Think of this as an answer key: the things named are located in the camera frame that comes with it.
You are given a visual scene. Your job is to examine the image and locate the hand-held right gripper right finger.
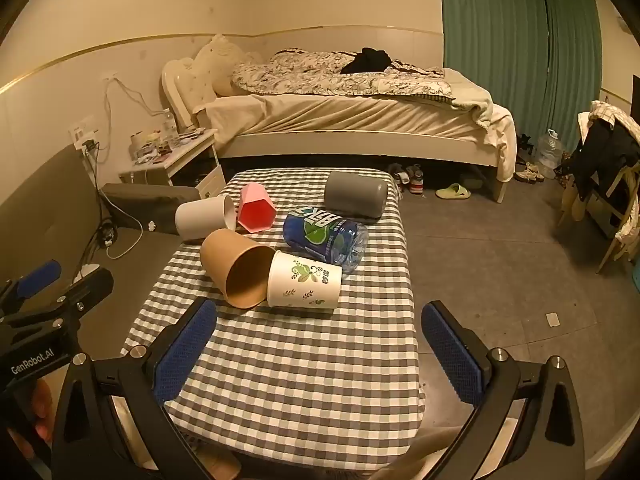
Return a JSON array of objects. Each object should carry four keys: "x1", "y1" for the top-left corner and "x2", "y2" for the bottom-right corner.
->
[{"x1": 420, "y1": 300, "x2": 587, "y2": 480}]

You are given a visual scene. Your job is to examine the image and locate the person's leg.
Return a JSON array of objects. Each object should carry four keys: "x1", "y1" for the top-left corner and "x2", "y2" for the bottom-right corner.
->
[{"x1": 395, "y1": 425, "x2": 482, "y2": 480}]

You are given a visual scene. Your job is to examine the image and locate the black power cable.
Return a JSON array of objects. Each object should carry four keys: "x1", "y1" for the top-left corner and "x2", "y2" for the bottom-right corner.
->
[{"x1": 84, "y1": 141, "x2": 144, "y2": 261}]

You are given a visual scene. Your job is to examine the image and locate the white wall cable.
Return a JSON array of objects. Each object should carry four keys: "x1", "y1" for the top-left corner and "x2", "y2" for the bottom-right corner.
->
[{"x1": 101, "y1": 76, "x2": 172, "y2": 166}]

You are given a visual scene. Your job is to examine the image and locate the wooden chair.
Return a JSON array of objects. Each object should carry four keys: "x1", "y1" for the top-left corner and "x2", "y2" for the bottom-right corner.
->
[{"x1": 556, "y1": 100, "x2": 640, "y2": 276}]

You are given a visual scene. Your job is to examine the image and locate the light green slipper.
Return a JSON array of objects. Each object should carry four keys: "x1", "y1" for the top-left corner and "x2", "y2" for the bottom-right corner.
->
[{"x1": 435, "y1": 183, "x2": 472, "y2": 200}]

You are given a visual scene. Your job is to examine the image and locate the white leaf-print paper cup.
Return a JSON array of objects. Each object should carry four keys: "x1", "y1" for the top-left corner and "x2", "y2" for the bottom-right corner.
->
[{"x1": 267, "y1": 250, "x2": 343, "y2": 309}]

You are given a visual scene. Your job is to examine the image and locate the green curtain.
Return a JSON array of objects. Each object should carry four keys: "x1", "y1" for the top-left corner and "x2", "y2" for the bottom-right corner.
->
[
  {"x1": 545, "y1": 0, "x2": 604, "y2": 109},
  {"x1": 438, "y1": 0, "x2": 552, "y2": 95}
]

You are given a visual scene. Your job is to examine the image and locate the grey white checked tablecloth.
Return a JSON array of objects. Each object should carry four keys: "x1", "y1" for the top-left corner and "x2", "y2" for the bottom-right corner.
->
[{"x1": 121, "y1": 167, "x2": 427, "y2": 467}]

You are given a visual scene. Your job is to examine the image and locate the brown paper cup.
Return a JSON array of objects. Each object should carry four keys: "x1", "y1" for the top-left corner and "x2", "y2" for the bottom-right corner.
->
[{"x1": 200, "y1": 228, "x2": 277, "y2": 309}]

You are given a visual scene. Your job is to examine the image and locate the black jacket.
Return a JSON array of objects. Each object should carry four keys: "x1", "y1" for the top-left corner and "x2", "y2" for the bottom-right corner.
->
[{"x1": 569, "y1": 120, "x2": 640, "y2": 197}]

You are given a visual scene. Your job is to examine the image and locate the cream bed sheet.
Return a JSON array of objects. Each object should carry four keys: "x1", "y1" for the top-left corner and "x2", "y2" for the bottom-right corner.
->
[{"x1": 192, "y1": 67, "x2": 517, "y2": 182}]

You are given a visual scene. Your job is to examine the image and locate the white nightstand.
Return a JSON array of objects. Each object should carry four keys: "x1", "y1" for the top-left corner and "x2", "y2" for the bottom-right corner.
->
[{"x1": 118, "y1": 128, "x2": 226, "y2": 202}]

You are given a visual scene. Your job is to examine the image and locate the clear water jug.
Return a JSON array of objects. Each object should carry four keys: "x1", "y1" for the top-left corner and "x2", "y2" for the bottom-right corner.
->
[{"x1": 534, "y1": 129, "x2": 566, "y2": 180}]

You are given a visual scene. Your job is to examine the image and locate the grey cup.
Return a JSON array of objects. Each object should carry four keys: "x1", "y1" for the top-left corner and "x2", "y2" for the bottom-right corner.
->
[{"x1": 324, "y1": 170, "x2": 390, "y2": 225}]

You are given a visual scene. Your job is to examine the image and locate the white wall socket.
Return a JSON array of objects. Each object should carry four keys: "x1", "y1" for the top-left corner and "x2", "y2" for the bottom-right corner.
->
[{"x1": 68, "y1": 115, "x2": 99, "y2": 151}]

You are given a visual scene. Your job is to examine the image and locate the blue label plastic bottle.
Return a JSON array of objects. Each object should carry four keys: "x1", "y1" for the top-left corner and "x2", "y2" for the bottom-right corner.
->
[{"x1": 282, "y1": 208, "x2": 369, "y2": 274}]

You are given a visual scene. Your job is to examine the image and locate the person's left hand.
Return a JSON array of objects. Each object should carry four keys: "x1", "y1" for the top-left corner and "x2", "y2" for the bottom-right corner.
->
[{"x1": 7, "y1": 377, "x2": 55, "y2": 463}]

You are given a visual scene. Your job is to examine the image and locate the pair of beige shoes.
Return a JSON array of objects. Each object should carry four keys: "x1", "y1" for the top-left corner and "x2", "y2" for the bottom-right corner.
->
[{"x1": 515, "y1": 161, "x2": 547, "y2": 184}]

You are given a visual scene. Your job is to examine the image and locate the floral quilt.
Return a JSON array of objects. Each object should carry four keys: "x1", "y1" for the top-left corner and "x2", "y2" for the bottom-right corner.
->
[{"x1": 230, "y1": 49, "x2": 456, "y2": 102}]

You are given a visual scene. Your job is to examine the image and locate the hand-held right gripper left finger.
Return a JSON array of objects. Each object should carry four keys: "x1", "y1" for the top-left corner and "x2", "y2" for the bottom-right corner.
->
[{"x1": 51, "y1": 297, "x2": 219, "y2": 480}]

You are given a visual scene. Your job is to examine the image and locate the pink hexagonal cup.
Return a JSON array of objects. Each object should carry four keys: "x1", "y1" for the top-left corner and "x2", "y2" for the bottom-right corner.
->
[{"x1": 236, "y1": 183, "x2": 277, "y2": 234}]

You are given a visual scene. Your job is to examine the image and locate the black garment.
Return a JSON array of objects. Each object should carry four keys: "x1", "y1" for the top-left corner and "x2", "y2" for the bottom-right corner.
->
[{"x1": 340, "y1": 47, "x2": 394, "y2": 75}]

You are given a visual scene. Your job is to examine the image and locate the nightstand clutter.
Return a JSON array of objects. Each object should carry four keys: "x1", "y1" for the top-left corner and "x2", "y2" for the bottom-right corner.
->
[{"x1": 128, "y1": 109, "x2": 207, "y2": 165}]

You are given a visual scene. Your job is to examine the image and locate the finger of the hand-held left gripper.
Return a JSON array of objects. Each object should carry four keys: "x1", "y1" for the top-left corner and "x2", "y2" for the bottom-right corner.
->
[
  {"x1": 0, "y1": 259, "x2": 62, "y2": 319},
  {"x1": 0, "y1": 267, "x2": 115, "y2": 336}
]

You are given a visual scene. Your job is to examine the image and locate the plain white cup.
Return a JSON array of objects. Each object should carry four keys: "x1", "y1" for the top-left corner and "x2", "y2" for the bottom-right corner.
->
[{"x1": 175, "y1": 194, "x2": 237, "y2": 242}]

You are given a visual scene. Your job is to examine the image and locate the pair of sneakers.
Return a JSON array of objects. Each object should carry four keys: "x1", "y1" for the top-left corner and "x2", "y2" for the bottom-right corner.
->
[{"x1": 387, "y1": 162, "x2": 426, "y2": 194}]

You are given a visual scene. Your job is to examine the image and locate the bed with bedding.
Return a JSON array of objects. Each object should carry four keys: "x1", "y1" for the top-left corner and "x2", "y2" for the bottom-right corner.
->
[{"x1": 160, "y1": 34, "x2": 511, "y2": 204}]

